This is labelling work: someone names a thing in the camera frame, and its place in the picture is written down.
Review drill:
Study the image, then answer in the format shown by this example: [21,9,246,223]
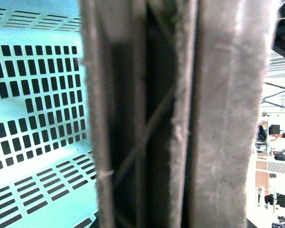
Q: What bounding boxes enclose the light blue plastic basket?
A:
[0,0,98,228]

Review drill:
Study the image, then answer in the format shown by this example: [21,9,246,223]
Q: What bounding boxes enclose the brown basket handle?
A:
[80,0,280,228]

